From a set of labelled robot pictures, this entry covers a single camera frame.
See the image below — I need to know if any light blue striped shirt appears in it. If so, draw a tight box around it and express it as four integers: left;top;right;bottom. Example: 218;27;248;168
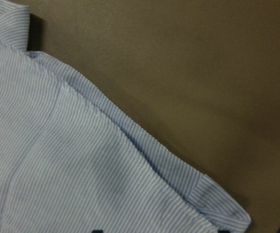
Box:
0;0;251;233

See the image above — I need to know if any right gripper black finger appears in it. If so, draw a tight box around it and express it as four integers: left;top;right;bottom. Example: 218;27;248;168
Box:
91;229;104;233

